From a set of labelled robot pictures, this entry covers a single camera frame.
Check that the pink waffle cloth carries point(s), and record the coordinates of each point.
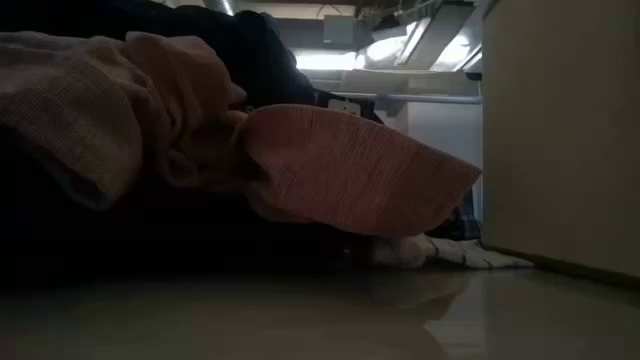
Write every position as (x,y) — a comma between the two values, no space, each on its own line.
(350,165)

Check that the blue plaid shirt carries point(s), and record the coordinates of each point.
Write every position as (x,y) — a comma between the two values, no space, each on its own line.
(270,60)

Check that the white striped cloth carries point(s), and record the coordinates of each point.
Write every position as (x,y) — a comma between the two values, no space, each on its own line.
(465,252)

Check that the beige fabric storage box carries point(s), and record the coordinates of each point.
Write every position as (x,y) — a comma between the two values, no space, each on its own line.
(560,150)

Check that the bright ceiling light panel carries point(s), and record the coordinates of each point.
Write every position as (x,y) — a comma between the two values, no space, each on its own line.
(325,61)

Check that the horizontal grey ceiling pipe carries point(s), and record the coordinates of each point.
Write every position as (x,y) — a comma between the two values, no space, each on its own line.
(430,98)

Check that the grey ceiling box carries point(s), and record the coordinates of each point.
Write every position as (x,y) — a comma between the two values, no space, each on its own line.
(340,30)

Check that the rectangular metal ceiling duct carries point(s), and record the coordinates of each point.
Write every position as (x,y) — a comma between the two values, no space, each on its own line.
(435,35)

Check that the narrow silver ceiling duct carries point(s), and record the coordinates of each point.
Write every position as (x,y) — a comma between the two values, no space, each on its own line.
(222,6)

